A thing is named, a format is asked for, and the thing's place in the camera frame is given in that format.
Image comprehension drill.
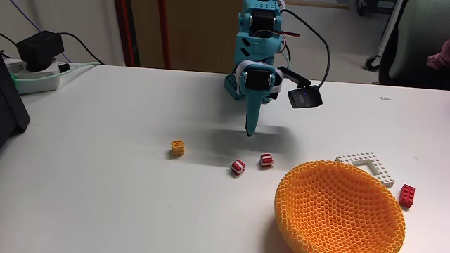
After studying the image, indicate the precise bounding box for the small red white striped cube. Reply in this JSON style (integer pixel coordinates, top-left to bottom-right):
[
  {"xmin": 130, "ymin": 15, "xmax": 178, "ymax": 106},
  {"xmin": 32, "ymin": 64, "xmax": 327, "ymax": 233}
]
[
  {"xmin": 259, "ymin": 153, "xmax": 275, "ymax": 168},
  {"xmin": 230, "ymin": 159, "xmax": 247, "ymax": 176}
]

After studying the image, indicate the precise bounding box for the small yellow cube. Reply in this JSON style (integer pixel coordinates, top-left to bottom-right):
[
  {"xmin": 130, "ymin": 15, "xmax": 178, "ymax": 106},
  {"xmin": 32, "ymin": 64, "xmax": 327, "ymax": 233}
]
[{"xmin": 170, "ymin": 139, "xmax": 186, "ymax": 157}]

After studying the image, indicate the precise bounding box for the orange honeycomb bowl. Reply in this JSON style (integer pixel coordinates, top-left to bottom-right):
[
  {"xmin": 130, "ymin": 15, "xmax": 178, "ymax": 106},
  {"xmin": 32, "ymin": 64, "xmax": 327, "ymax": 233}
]
[{"xmin": 274, "ymin": 160, "xmax": 406, "ymax": 253}]

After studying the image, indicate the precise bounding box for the brown wooden panel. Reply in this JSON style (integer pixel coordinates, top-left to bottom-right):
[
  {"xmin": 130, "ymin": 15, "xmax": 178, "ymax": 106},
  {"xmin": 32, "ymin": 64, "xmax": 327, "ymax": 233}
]
[{"xmin": 130, "ymin": 0, "xmax": 244, "ymax": 75}]

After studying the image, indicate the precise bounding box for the white wheeled stand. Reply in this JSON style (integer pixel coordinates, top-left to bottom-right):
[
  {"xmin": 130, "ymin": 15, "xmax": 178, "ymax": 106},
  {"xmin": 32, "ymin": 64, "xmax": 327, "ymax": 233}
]
[{"xmin": 364, "ymin": 0, "xmax": 409, "ymax": 72}]

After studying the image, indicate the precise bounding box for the white toy brick plate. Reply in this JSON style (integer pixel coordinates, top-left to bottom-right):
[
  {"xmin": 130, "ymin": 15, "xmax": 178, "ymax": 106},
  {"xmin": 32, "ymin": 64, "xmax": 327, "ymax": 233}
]
[{"xmin": 335, "ymin": 151, "xmax": 396, "ymax": 188}]

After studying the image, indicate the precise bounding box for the dark office chair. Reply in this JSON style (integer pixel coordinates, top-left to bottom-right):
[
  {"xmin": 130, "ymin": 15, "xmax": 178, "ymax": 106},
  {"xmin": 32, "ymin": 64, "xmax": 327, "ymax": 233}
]
[{"xmin": 378, "ymin": 0, "xmax": 450, "ymax": 91}]

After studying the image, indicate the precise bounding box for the red toy brick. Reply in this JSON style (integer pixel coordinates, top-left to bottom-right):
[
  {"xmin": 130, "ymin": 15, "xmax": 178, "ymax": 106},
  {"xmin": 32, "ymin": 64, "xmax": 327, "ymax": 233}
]
[{"xmin": 398, "ymin": 183, "xmax": 416, "ymax": 209}]

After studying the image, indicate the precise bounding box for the person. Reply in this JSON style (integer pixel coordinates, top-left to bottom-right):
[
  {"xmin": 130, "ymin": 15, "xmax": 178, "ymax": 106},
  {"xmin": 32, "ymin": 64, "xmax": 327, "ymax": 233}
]
[{"xmin": 426, "ymin": 38, "xmax": 450, "ymax": 71}]

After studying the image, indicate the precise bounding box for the white power strip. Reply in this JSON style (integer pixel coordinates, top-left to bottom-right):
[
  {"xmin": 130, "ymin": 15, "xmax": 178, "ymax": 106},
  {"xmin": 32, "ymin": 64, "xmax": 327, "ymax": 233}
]
[{"xmin": 2, "ymin": 58, "xmax": 72, "ymax": 96}]

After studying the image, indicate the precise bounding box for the black power adapter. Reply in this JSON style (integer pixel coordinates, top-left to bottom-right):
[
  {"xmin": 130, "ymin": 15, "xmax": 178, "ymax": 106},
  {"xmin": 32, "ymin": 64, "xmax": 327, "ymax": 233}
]
[{"xmin": 15, "ymin": 30, "xmax": 65, "ymax": 72}]

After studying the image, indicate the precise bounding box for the black flat device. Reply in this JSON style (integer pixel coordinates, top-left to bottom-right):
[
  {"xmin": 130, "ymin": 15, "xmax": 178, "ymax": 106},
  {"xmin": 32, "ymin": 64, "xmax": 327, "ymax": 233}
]
[{"xmin": 0, "ymin": 56, "xmax": 32, "ymax": 148}]

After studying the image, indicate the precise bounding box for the white tape strap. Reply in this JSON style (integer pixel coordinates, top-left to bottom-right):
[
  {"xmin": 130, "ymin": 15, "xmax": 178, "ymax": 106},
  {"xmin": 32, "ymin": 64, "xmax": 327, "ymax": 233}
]
[{"xmin": 234, "ymin": 60, "xmax": 284, "ymax": 96}]

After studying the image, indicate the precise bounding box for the black camera box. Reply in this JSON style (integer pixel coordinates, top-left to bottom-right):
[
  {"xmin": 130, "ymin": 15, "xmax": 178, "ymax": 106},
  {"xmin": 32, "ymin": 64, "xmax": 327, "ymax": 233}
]
[{"xmin": 281, "ymin": 66, "xmax": 323, "ymax": 110}]

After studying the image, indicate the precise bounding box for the red black servo wire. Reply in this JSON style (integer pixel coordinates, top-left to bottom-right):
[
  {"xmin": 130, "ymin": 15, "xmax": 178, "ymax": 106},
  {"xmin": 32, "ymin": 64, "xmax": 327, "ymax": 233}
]
[{"xmin": 253, "ymin": 29, "xmax": 301, "ymax": 39}]

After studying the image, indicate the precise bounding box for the black camera cable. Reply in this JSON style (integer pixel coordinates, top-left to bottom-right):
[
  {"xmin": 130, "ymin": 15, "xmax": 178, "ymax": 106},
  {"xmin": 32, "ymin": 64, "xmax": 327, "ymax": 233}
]
[{"xmin": 280, "ymin": 8, "xmax": 332, "ymax": 89}]

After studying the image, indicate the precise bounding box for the red metal post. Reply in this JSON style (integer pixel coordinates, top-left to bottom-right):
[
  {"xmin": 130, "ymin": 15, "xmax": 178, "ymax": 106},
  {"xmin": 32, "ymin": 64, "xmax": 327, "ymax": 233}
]
[{"xmin": 114, "ymin": 0, "xmax": 136, "ymax": 67}]

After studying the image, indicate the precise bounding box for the pale green cable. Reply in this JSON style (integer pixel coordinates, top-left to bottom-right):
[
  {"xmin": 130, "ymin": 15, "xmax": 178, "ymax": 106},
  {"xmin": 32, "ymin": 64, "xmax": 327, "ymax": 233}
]
[{"xmin": 13, "ymin": 61, "xmax": 103, "ymax": 84}]

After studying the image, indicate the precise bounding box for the black adapter cable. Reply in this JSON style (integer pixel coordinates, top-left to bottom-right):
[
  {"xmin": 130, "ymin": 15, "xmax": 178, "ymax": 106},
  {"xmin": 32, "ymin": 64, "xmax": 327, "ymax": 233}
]
[{"xmin": 58, "ymin": 32, "xmax": 105, "ymax": 66}]

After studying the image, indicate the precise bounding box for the purple cable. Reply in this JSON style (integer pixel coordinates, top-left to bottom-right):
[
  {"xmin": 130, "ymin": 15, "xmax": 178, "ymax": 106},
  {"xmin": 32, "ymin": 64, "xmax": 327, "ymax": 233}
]
[{"xmin": 9, "ymin": 0, "xmax": 72, "ymax": 63}]

